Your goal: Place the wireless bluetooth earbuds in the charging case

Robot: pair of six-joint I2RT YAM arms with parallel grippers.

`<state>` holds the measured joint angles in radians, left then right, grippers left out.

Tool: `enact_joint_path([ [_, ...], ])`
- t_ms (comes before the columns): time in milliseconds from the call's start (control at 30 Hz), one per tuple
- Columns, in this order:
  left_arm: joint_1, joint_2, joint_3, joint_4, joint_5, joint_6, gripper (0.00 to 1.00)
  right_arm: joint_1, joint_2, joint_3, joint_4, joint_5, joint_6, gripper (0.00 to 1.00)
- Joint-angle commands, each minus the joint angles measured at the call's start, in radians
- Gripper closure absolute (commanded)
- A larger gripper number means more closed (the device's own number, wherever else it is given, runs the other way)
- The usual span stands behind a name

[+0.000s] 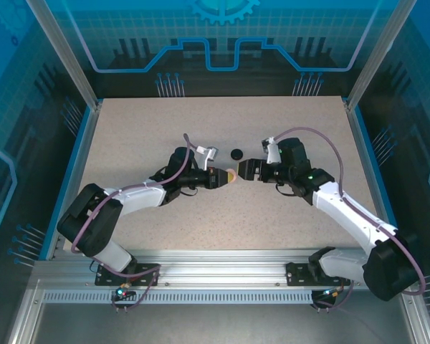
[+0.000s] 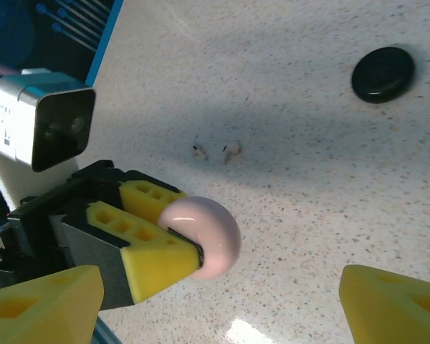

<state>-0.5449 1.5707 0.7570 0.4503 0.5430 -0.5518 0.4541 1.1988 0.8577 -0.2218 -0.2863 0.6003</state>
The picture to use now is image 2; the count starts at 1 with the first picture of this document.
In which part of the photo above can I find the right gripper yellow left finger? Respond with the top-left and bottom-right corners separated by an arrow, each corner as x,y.
0,264 -> 105,344

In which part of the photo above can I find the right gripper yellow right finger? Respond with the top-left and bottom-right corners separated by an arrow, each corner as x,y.
338,264 -> 430,344

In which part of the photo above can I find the pink earbud charging case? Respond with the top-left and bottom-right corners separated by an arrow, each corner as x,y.
157,196 -> 242,282

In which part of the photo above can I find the black earbud charging case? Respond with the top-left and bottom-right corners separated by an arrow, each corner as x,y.
350,45 -> 416,105

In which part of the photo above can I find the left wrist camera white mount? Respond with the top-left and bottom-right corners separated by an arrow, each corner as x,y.
0,67 -> 97,216

